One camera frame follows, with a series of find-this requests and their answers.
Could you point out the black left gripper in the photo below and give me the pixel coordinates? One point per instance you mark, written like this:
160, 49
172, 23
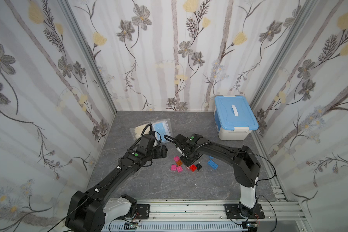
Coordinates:
162, 151

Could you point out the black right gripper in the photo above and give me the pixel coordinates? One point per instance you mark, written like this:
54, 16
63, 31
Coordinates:
190, 158

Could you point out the red lego brick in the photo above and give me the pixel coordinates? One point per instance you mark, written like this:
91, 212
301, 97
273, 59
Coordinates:
193, 168

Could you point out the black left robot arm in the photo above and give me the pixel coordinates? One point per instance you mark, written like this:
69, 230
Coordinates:
86, 209

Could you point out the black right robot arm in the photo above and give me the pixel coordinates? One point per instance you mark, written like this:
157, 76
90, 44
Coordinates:
197, 143

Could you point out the orange lego brick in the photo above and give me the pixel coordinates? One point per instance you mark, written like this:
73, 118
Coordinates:
179, 163

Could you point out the pink lego brick bottom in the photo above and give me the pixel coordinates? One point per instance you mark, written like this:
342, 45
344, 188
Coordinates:
179, 169

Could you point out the black lego brick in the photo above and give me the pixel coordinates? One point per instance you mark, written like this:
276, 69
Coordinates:
199, 166

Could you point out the pink lego brick left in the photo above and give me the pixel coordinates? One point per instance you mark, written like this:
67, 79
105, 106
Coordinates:
174, 167

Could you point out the blue lego brick lower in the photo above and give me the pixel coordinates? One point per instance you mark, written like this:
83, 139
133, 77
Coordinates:
212, 164

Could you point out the bagged blue face mask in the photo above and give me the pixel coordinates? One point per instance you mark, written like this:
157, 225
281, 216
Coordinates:
162, 127

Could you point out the bagged cream gloves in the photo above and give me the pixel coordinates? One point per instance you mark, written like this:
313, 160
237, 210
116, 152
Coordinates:
137, 131

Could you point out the blue lid storage box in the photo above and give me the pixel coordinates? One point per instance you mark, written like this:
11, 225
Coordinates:
234, 118

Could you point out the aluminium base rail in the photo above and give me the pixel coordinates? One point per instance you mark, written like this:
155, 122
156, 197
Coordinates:
167, 215

